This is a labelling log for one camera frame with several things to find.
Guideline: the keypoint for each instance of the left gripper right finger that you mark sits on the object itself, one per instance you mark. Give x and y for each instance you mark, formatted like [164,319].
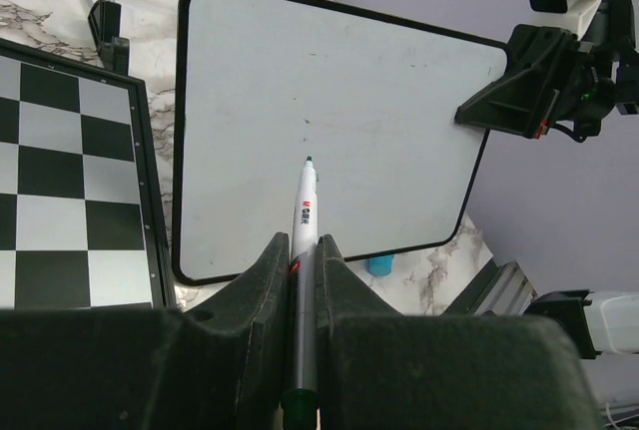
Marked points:
[380,369]

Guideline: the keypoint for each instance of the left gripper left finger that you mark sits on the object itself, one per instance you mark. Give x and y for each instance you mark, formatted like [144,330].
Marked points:
[216,366]

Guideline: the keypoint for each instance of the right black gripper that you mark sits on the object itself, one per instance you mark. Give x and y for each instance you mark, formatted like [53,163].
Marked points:
[521,101]

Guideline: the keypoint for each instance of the white green marker pen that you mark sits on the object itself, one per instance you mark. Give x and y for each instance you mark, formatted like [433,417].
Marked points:
[300,400]

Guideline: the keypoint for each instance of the black framed whiteboard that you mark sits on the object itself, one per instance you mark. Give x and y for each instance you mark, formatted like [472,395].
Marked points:
[369,98]

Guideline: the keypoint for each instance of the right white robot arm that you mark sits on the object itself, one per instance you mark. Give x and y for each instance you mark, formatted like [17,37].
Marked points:
[598,322]

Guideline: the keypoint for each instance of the blue cylindrical tube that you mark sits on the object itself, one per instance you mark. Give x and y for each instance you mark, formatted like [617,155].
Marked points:
[380,266]

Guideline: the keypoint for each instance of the black and white chessboard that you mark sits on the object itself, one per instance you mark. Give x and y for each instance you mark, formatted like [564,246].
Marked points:
[82,221]

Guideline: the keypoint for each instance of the aluminium frame rail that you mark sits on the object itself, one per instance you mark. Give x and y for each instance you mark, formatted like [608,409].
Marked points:
[496,289]

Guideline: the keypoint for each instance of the wire whiteboard stand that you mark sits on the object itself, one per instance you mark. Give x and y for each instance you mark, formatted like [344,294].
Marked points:
[104,19]

